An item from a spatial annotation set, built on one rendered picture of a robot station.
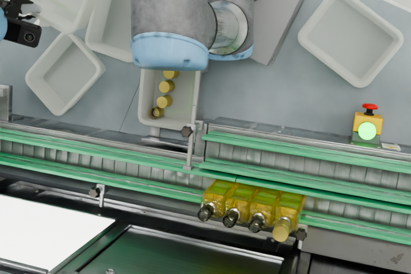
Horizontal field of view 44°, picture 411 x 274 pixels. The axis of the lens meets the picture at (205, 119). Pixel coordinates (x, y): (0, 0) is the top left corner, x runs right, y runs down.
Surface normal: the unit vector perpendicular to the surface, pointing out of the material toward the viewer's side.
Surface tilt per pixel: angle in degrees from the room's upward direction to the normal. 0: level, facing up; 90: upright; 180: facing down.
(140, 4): 24
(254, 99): 0
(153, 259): 90
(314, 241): 0
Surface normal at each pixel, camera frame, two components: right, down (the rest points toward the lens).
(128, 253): 0.11, -0.98
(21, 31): 0.18, 0.49
